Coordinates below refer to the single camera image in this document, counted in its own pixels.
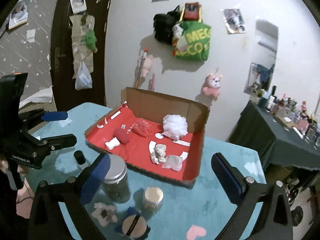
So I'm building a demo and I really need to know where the small white soft roll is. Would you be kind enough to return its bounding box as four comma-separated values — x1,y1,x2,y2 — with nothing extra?
105,137,120,151

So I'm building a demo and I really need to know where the red yarn ball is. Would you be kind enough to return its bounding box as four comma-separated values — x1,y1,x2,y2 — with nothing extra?
113,128,130,145

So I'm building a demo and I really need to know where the grey white soft cloth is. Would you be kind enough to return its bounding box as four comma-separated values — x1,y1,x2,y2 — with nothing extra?
162,155,183,172

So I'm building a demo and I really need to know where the cream crocheted knit piece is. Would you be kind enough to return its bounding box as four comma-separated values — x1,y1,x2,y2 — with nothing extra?
150,144,167,165

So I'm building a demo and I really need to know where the person's left hand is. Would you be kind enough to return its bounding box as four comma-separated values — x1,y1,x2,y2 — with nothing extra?
0,158,29,176

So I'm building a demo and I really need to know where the small black capped bottle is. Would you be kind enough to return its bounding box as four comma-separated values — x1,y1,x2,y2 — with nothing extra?
73,150,91,170

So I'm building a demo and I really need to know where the large glass jar metal lid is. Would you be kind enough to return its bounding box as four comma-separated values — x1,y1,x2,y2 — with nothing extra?
103,153,131,203

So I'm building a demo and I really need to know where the teal plush table blanket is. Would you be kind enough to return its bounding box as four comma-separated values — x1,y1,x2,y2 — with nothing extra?
27,103,266,239

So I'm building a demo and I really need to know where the pink flower hair clip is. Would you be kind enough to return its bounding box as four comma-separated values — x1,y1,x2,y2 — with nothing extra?
92,202,118,227

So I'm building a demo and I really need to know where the white plastic bag on door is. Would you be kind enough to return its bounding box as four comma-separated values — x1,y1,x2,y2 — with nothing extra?
75,61,92,90

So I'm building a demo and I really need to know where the dark green covered side table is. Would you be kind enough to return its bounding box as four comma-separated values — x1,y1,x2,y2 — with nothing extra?
228,101,319,171

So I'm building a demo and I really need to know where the round wooden lid container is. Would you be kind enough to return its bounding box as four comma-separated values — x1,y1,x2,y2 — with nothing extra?
120,207,151,239

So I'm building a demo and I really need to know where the small glass jar metal lid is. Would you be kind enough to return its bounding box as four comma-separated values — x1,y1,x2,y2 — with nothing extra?
142,186,164,219

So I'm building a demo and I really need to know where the red mesh sponge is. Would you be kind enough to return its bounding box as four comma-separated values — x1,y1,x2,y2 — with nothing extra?
133,118,153,138

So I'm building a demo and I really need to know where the white mesh bath pouf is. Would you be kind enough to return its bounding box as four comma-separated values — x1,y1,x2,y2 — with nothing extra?
162,114,188,140

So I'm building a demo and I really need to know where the red cardboard box tray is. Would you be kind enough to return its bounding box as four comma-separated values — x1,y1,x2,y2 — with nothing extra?
85,87,210,189

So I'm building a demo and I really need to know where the green plush toy on door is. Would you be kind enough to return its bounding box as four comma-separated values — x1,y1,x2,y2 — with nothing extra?
84,29,98,53

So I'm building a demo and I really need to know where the pale pink plush toy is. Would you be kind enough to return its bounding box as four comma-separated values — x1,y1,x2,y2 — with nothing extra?
140,55,153,78

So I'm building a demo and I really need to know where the dark brown door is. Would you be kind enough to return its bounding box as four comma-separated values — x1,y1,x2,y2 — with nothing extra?
50,0,111,111

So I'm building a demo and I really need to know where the green tote bag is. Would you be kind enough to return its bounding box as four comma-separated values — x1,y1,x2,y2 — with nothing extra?
172,21,212,62

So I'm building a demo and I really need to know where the pink plush toy on wall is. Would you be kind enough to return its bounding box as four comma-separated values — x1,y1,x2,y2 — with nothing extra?
202,74,222,101

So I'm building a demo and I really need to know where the orange handled broom stick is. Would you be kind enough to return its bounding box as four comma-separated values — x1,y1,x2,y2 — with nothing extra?
134,48,149,88

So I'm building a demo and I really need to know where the black bag on wall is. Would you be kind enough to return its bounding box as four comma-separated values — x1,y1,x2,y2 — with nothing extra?
153,5,184,46

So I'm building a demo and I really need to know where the photo poster on wall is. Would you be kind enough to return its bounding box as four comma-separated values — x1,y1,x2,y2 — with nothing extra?
222,9,246,35

